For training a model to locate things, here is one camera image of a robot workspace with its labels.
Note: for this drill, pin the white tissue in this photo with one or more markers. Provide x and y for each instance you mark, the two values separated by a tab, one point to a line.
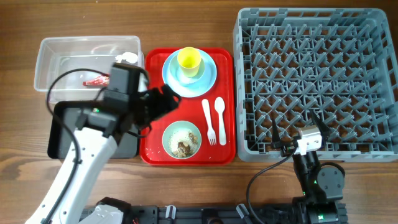
129	57

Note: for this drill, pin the light blue plate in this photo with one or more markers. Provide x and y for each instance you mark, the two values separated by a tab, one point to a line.
198	88

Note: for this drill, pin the white plastic spoon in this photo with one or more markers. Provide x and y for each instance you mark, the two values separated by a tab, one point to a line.
220	107

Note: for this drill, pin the white plastic fork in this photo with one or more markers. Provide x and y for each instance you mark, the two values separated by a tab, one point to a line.
210	132

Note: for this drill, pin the green bowl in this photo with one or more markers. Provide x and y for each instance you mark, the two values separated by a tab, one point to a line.
174	127

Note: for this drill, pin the clear plastic bin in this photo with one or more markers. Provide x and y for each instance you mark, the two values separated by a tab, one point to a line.
58	55

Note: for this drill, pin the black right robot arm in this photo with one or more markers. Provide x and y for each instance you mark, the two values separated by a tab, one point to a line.
322	183

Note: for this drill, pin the black waste tray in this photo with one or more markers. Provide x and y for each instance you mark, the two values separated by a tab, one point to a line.
60	141

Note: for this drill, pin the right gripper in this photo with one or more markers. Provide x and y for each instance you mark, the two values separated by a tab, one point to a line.
288	146

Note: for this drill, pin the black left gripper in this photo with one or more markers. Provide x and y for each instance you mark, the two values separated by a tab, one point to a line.
157	105

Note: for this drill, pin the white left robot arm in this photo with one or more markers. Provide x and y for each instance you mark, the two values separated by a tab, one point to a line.
99	127

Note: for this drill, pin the yellow plastic cup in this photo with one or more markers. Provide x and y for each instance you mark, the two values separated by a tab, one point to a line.
189	60

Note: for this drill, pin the grey dishwasher rack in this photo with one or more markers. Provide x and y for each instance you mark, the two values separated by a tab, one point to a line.
338	63

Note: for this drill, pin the red plastic tray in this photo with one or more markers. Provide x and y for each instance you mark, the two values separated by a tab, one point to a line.
151	148

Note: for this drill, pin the red snack wrapper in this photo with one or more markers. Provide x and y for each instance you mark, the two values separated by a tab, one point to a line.
100	80

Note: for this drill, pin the rice and food scraps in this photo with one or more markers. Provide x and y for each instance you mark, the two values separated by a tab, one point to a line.
183	143

